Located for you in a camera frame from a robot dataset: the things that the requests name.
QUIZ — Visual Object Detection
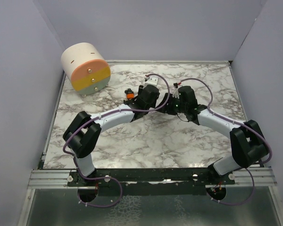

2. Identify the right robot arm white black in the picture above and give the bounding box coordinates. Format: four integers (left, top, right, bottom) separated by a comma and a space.
158, 86, 269, 184

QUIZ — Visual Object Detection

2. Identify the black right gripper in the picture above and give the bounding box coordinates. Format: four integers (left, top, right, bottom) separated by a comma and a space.
155, 93, 187, 116

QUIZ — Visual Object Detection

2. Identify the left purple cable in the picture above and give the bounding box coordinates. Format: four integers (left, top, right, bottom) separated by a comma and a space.
62, 74, 171, 208

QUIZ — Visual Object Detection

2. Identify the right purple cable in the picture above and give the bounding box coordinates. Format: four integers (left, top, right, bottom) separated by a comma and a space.
181, 78, 274, 206

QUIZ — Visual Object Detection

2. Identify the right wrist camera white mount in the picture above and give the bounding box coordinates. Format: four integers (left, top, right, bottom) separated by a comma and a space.
172, 82, 181, 99

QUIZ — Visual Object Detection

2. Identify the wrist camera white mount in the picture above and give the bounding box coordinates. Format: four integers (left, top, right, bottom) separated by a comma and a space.
172, 82, 181, 99
144, 75, 159, 88

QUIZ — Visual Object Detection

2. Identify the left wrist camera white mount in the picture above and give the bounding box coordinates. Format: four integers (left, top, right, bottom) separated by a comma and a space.
144, 75, 159, 88

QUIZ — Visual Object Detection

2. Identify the black-headed key bunch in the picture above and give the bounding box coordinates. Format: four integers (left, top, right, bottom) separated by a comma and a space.
125, 88, 134, 94

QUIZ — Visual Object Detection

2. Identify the cream cylindrical drawer box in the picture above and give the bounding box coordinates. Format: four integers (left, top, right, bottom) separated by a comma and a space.
61, 42, 111, 96

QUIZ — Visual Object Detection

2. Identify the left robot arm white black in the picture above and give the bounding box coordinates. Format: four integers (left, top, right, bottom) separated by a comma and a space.
63, 85, 159, 186

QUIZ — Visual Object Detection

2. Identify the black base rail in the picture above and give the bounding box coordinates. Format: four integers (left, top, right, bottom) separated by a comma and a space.
67, 168, 234, 196

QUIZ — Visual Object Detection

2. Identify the orange black padlock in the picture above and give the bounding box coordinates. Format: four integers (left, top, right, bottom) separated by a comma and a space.
126, 93, 134, 100

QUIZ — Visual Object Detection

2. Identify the purple cable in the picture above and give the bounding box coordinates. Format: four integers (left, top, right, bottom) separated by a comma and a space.
181, 78, 274, 206
62, 74, 171, 208

